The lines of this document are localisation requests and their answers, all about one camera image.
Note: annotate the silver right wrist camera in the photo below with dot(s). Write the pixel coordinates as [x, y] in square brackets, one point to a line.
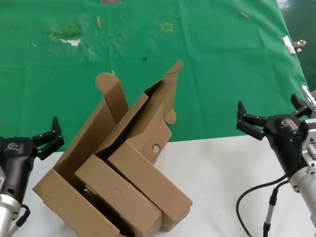
[309, 138]

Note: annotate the large open cardboard box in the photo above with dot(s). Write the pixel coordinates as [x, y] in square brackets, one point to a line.
[81, 138]

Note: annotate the silver binder clip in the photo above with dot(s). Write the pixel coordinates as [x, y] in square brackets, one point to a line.
[292, 44]
[308, 95]

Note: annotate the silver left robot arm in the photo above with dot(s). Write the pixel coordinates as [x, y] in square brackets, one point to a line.
[6, 212]

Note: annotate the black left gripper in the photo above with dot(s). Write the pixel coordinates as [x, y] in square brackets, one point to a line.
[17, 158]

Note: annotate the long wooden stick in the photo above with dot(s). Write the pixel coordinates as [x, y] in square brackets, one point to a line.
[98, 22]

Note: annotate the cardboard box with hole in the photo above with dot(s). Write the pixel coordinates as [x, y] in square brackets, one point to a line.
[153, 177]

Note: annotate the short wooden stick piece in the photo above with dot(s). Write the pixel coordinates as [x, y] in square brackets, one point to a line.
[244, 15]

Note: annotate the flat cardboard box with dimple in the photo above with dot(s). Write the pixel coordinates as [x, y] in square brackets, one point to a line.
[118, 192]

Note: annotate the green table cloth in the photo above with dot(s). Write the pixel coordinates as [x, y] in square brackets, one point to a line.
[222, 74]

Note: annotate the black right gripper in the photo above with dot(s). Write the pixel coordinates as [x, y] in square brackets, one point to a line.
[284, 133]

